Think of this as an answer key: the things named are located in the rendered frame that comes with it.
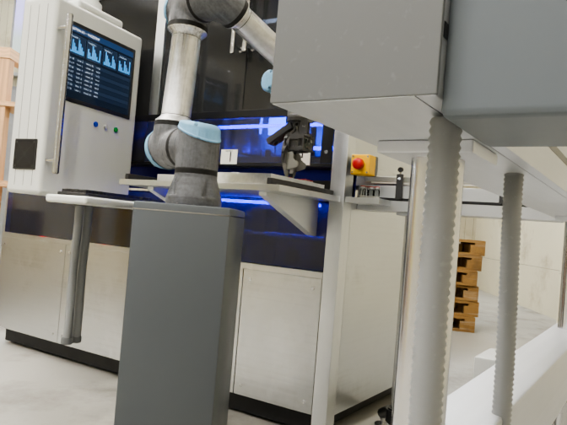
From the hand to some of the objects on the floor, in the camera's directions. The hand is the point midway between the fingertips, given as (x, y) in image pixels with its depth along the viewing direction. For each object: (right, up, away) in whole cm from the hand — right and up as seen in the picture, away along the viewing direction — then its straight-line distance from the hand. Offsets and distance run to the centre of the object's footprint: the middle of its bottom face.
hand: (288, 175), depth 202 cm
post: (+12, -95, +7) cm, 96 cm away
